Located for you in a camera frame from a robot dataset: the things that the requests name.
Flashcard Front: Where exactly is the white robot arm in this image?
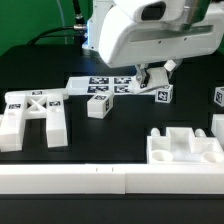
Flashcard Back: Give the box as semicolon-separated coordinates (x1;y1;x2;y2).
83;0;224;88

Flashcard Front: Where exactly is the white tagged cube right edge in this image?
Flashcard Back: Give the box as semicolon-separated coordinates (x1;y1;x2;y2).
214;86;224;107

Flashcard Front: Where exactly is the black cable on base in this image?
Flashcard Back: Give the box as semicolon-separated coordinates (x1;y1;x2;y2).
27;0;88;46

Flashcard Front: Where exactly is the white block right edge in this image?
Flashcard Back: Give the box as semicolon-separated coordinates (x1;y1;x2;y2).
211;114;224;149

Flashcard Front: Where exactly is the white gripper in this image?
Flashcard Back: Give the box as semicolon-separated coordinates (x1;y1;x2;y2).
98;4;224;88

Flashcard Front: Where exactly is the small white tagged cube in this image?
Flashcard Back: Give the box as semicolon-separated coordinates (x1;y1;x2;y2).
155;85;173;103

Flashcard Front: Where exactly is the white chair seat part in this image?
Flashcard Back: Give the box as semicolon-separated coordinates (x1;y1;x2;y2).
146;127;224;165

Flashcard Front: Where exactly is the white chair back part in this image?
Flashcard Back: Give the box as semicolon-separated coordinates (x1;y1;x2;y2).
0;88;69;152

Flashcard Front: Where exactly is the white front rail wall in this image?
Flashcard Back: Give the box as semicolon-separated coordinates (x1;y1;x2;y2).
0;164;224;194

